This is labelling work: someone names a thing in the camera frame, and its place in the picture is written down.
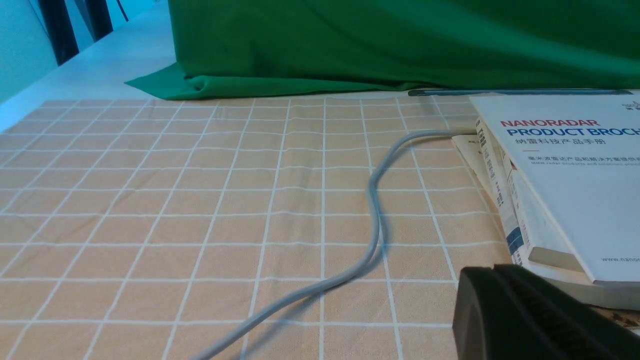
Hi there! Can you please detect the white Nanoradar product brochure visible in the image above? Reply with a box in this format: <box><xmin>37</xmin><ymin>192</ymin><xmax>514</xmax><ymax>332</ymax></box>
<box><xmin>470</xmin><ymin>93</ymin><xmax>640</xmax><ymax>285</ymax></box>

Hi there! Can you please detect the grey power cable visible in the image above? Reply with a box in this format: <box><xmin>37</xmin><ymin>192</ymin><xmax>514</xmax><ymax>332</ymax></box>
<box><xmin>190</xmin><ymin>129</ymin><xmax>476</xmax><ymax>360</ymax></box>

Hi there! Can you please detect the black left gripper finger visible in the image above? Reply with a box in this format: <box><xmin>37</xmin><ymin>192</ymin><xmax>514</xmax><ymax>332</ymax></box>
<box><xmin>452</xmin><ymin>264</ymin><xmax>640</xmax><ymax>360</ymax></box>

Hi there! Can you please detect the thick white book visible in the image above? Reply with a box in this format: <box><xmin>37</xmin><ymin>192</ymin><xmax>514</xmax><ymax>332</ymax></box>
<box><xmin>453</xmin><ymin>118</ymin><xmax>640</xmax><ymax>311</ymax></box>

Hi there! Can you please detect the beige checkered tablecloth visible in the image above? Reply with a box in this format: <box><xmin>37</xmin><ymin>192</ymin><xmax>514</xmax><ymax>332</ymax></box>
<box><xmin>0</xmin><ymin>95</ymin><xmax>510</xmax><ymax>360</ymax></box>

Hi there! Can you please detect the thin white bottom magazine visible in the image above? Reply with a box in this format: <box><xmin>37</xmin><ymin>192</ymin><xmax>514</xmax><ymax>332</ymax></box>
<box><xmin>591</xmin><ymin>306</ymin><xmax>640</xmax><ymax>337</ymax></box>

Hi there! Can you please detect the green backdrop cloth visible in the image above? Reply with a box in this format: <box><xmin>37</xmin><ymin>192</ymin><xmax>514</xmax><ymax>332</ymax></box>
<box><xmin>128</xmin><ymin>0</ymin><xmax>640</xmax><ymax>101</ymax></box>

